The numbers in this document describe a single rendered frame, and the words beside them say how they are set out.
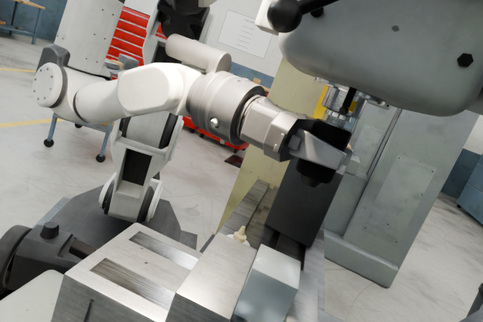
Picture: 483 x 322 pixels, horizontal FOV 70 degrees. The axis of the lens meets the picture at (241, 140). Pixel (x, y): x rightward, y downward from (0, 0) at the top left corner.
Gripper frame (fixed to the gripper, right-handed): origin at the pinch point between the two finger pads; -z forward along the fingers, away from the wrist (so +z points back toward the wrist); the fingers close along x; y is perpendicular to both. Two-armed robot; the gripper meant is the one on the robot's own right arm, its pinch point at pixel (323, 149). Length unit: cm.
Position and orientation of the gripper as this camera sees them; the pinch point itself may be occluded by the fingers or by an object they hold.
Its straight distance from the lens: 43.5
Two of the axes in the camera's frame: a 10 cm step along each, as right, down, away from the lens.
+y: -3.4, 9.2, 2.1
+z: -8.2, -4.0, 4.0
